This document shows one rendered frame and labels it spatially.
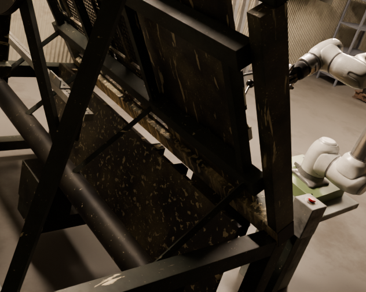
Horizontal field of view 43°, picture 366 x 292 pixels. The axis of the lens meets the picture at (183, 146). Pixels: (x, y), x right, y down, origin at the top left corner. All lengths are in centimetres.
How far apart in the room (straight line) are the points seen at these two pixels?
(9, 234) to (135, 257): 130
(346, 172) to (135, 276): 138
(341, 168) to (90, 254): 159
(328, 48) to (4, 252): 210
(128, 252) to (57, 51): 397
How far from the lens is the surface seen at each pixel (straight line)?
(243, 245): 209
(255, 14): 140
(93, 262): 296
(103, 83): 323
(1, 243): 302
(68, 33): 321
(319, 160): 272
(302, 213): 234
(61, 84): 257
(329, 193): 283
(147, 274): 177
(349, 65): 201
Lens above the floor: 196
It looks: 25 degrees down
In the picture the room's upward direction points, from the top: 17 degrees clockwise
